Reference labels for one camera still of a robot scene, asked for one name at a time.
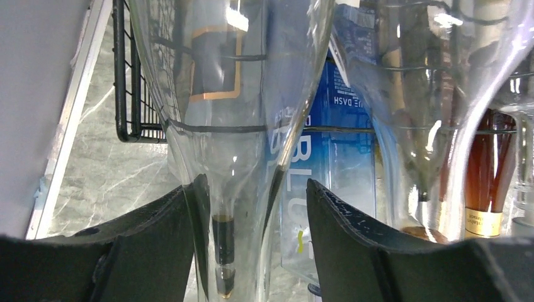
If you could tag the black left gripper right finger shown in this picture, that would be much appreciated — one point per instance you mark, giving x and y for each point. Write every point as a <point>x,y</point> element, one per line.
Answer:
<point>359,258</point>

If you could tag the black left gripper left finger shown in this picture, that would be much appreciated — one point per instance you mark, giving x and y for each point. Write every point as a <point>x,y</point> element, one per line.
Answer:
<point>144,255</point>

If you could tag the blue glass bottle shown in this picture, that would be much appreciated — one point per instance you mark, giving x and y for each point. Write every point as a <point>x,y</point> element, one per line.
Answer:
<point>336,146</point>

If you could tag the black wire wine rack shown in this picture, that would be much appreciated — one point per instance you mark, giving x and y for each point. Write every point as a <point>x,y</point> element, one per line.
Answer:
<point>135,116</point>

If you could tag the amber bottle gold foil neck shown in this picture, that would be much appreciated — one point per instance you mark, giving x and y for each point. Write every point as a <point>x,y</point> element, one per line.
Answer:
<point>490,169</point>

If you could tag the clear bottle with dark label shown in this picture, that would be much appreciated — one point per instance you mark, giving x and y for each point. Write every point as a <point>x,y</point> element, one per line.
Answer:
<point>233,83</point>

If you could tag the clear bottle green label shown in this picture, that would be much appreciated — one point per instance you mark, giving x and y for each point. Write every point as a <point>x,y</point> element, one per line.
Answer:
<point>428,70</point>

